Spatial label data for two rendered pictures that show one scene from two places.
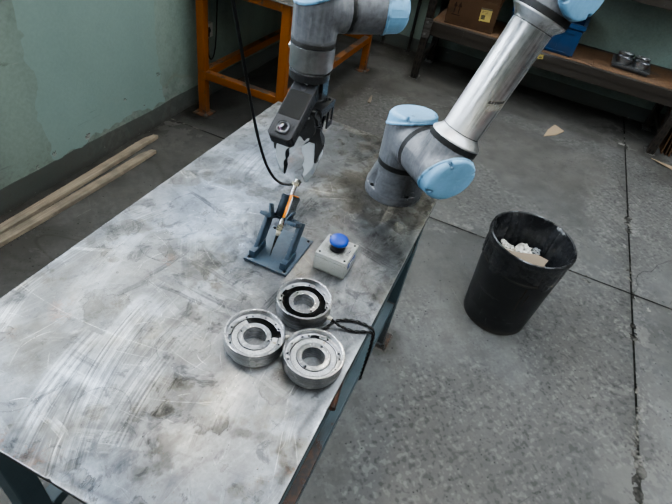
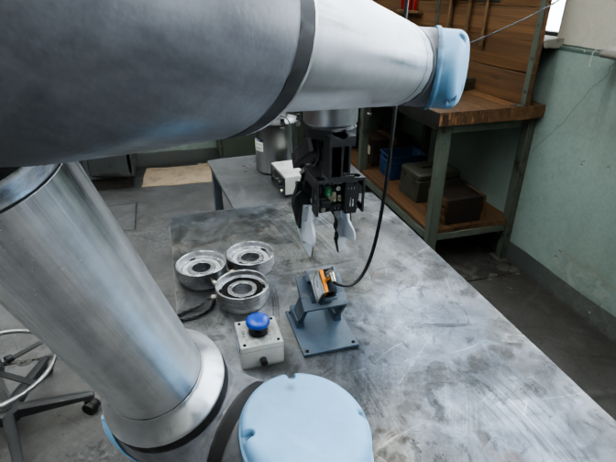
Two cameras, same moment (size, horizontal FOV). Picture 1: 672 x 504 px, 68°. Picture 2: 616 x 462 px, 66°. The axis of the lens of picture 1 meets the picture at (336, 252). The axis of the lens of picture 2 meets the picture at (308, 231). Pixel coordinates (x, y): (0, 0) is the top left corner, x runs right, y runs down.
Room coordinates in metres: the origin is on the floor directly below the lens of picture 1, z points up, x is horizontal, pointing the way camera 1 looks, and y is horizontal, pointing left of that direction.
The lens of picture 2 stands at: (1.36, -0.27, 1.36)
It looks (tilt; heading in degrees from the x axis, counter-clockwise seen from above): 28 degrees down; 147
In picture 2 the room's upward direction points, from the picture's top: straight up
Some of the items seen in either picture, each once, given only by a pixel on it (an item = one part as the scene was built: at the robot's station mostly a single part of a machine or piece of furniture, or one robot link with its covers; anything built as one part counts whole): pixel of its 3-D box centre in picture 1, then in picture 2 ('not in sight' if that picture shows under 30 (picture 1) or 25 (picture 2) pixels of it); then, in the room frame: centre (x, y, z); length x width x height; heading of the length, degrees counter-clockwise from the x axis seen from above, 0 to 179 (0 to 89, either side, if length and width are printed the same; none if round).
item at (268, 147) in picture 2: not in sight; (284, 139); (-0.18, 0.61, 0.83); 0.41 x 0.19 x 0.30; 168
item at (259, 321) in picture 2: (337, 246); (258, 329); (0.79, 0.00, 0.85); 0.04 x 0.04 x 0.05
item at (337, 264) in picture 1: (337, 254); (258, 343); (0.79, 0.00, 0.82); 0.08 x 0.07 x 0.05; 164
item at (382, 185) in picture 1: (397, 174); not in sight; (1.12, -0.11, 0.85); 0.15 x 0.15 x 0.10
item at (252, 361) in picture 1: (254, 338); (250, 259); (0.54, 0.11, 0.82); 0.10 x 0.10 x 0.04
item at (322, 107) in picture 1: (308, 100); (331, 168); (0.84, 0.10, 1.13); 0.09 x 0.08 x 0.12; 164
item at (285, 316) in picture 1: (303, 304); (242, 291); (0.64, 0.04, 0.82); 0.10 x 0.10 x 0.04
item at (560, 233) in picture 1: (512, 277); not in sight; (1.56, -0.73, 0.21); 0.34 x 0.34 x 0.43
